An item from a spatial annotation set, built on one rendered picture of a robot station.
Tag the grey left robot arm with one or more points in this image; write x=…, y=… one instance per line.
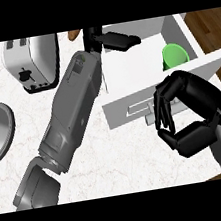
x=74, y=101

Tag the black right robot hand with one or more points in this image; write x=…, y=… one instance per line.
x=201, y=98

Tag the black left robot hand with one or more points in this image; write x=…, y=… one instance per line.
x=118, y=40

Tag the white drawer front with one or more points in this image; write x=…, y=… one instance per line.
x=125, y=108

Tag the green cup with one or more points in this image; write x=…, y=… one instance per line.
x=174, y=56

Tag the brown rounded object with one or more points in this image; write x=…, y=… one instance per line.
x=73, y=34

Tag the white silver toaster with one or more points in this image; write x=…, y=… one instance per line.
x=36, y=56

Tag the white open drawer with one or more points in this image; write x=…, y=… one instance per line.
x=132, y=65

